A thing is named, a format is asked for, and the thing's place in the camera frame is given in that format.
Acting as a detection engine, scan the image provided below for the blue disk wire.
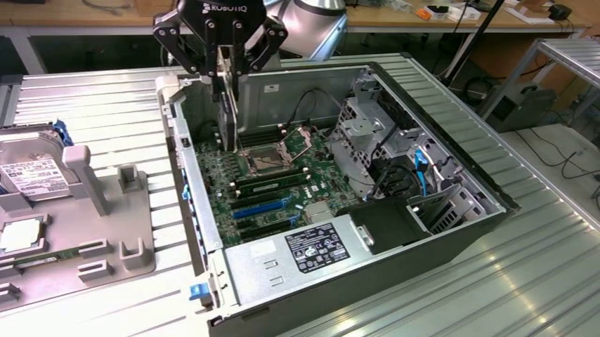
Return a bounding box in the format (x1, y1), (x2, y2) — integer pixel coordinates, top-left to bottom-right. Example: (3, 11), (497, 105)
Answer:
(410, 149), (430, 197)

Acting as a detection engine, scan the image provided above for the blue plastic case latch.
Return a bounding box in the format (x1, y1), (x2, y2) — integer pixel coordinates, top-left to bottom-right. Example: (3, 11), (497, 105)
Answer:
(187, 283), (208, 303)

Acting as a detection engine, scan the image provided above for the aluminium profile frame table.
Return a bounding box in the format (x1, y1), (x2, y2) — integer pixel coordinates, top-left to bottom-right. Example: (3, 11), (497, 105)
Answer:
(477, 37), (600, 134)

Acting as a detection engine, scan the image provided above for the tall metal disk bay cage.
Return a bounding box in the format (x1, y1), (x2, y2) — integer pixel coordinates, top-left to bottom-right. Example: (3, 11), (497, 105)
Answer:
(334, 96), (422, 197)

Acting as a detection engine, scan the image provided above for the RAM slot with white clips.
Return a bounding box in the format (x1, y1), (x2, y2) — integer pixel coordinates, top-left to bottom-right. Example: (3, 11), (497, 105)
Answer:
(237, 130), (287, 143)
(232, 169), (308, 188)
(236, 124), (284, 137)

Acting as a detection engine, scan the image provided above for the green Dell motherboard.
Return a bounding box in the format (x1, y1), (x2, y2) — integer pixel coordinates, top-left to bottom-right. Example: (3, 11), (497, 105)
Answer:
(193, 124), (371, 243)

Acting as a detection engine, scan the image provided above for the silver finned heat sink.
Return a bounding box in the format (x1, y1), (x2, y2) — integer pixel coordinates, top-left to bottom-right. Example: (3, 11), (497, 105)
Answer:
(305, 201), (336, 222)

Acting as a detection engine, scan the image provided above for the black round cable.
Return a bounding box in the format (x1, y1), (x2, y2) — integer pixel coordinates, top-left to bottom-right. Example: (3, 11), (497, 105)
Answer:
(287, 87), (346, 129)

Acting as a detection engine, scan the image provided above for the silver CPU chip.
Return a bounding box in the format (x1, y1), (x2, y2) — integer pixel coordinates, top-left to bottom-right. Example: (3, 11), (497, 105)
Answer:
(0, 220), (44, 254)

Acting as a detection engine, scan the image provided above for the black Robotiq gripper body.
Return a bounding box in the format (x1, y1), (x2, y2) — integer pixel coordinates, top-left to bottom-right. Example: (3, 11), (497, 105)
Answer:
(175, 0), (268, 47)

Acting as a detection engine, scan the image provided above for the CPU socket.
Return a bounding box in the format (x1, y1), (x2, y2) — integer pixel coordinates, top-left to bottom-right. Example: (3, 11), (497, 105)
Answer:
(240, 142), (293, 176)

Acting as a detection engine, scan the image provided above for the black power adapter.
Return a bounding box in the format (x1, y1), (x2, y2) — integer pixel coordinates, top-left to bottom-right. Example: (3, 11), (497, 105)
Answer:
(546, 3), (571, 21)

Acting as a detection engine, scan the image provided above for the open grey PC case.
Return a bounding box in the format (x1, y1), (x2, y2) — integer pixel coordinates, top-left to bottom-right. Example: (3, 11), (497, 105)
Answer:
(153, 52), (521, 329)

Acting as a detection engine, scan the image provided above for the black tripod pole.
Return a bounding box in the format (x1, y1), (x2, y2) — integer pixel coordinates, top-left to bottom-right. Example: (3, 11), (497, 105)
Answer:
(442, 0), (510, 80)

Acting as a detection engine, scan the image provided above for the green RAM stick with labels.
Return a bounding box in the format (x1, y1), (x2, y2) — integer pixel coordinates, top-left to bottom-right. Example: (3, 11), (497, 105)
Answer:
(236, 175), (311, 199)

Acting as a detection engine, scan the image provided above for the black plastic shroud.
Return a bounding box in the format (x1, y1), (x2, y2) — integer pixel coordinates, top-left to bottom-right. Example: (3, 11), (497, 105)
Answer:
(335, 199), (432, 256)

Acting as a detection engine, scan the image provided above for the black box device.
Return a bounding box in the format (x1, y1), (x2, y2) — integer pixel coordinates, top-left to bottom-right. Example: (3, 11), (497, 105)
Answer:
(486, 86), (558, 133)

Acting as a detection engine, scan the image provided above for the silver socket cover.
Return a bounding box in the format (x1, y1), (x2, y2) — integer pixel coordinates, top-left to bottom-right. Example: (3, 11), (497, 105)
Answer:
(277, 126), (313, 161)

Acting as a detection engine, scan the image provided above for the grey plastic parts rack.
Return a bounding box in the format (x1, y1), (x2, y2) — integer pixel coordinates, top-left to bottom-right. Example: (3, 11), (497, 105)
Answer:
(0, 145), (158, 310)

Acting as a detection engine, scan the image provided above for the white box with orange label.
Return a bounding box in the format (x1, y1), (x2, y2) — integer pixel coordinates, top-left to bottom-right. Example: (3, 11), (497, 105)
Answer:
(414, 4), (483, 22)

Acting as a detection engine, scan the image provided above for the low metal disk bay cage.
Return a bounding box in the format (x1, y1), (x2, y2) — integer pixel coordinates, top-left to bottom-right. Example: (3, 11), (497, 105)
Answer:
(404, 182), (501, 237)

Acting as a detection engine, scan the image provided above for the black disk wire bundle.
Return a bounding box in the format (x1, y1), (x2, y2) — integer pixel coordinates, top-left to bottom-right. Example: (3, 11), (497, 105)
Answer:
(372, 156), (416, 203)

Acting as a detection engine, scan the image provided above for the long black expansion slot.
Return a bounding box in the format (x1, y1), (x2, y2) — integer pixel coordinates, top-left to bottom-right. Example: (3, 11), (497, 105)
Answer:
(239, 223), (295, 243)
(232, 193), (281, 211)
(235, 214), (289, 233)

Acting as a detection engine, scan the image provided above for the green Nvidia graphics card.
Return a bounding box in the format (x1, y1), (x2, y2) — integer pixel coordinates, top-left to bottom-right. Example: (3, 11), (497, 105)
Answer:
(212, 45), (243, 154)

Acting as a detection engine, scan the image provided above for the silver power supply unit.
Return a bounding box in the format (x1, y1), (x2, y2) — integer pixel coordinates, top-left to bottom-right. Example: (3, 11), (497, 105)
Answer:
(223, 213), (375, 306)

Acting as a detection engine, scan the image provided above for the silver hard disk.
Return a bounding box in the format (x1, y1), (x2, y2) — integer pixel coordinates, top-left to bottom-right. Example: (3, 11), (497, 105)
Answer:
(0, 122), (64, 203)

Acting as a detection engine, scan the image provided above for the long wooden desk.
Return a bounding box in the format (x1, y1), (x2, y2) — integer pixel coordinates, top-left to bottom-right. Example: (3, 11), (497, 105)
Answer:
(0, 0), (594, 36)

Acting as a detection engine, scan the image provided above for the blue expansion slot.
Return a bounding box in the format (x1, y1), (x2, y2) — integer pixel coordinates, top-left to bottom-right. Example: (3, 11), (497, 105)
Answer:
(231, 198), (284, 219)

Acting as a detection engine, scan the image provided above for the white paper stack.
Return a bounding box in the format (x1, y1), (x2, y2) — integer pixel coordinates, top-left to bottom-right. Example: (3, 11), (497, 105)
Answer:
(503, 6), (557, 25)

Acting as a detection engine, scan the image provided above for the blue plastic disk bracket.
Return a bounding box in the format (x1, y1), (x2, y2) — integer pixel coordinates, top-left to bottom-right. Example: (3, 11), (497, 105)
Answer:
(49, 118), (68, 150)

